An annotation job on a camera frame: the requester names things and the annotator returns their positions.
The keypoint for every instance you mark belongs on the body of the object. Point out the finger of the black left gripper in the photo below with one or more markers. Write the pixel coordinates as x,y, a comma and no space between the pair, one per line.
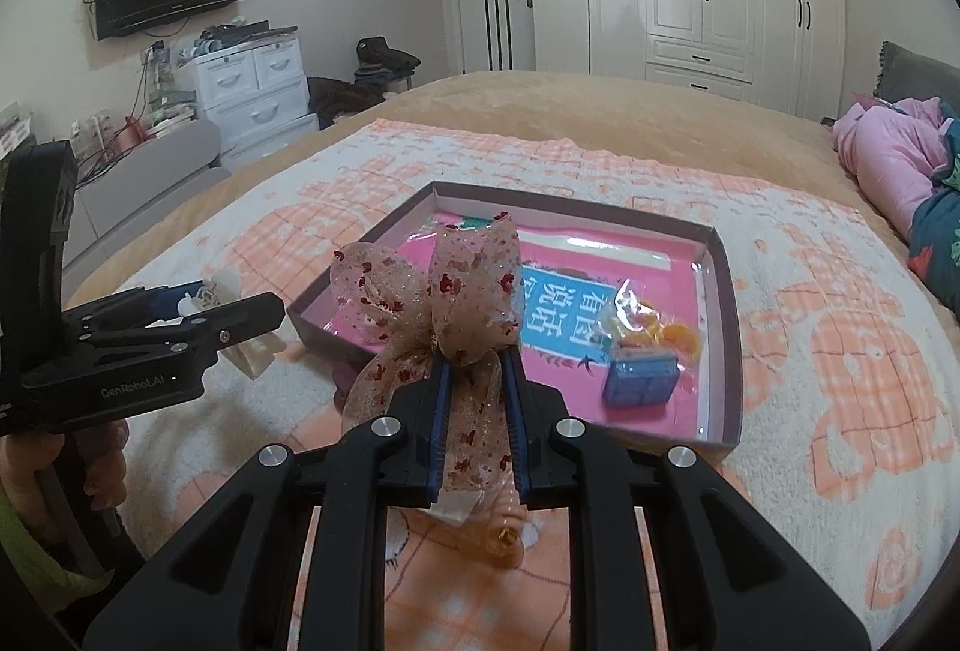
158,340
132,308

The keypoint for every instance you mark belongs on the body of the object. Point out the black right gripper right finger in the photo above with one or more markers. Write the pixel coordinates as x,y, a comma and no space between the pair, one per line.
663,551

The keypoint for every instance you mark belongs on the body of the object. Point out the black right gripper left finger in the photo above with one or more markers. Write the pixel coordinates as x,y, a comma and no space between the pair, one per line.
291,550

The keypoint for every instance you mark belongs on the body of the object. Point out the cream plastic hair claw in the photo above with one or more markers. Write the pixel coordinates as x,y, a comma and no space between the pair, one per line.
246,328

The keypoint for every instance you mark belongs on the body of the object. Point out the sheer floral ribbon bow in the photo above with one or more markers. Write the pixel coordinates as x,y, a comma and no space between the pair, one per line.
466,307

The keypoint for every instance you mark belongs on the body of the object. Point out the maroon large hair clip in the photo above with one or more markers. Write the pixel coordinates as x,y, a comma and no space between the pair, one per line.
344,376

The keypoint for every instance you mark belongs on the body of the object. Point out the person's left hand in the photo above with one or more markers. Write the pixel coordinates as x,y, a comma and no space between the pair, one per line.
24,456

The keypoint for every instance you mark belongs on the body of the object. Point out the grey bench seat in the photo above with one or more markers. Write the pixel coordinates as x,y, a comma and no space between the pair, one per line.
150,182

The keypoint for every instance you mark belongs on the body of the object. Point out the small blue box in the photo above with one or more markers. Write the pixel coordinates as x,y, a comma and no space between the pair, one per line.
643,379

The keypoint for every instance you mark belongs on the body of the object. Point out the white plastic drawer cabinet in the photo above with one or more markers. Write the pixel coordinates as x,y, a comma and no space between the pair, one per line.
256,93

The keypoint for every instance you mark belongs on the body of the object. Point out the orange clips in plastic bag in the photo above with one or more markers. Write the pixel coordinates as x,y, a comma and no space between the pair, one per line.
631,325

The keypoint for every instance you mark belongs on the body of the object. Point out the shallow brown cardboard box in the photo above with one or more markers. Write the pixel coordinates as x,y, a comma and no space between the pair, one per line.
575,254

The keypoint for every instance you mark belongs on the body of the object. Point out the dark clothes pile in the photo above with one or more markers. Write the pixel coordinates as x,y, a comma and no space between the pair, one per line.
379,67

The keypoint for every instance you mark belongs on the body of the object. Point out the dark floral quilted jacket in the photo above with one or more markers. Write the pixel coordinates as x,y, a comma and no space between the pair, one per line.
934,243

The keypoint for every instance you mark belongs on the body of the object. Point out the tan bedspread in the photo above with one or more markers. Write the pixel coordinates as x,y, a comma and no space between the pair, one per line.
627,117

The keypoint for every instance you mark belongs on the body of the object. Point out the pink quilted jacket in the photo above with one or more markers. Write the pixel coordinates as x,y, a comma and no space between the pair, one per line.
893,150

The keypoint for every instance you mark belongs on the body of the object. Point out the grey pillow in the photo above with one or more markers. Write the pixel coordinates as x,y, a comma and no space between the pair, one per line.
904,74

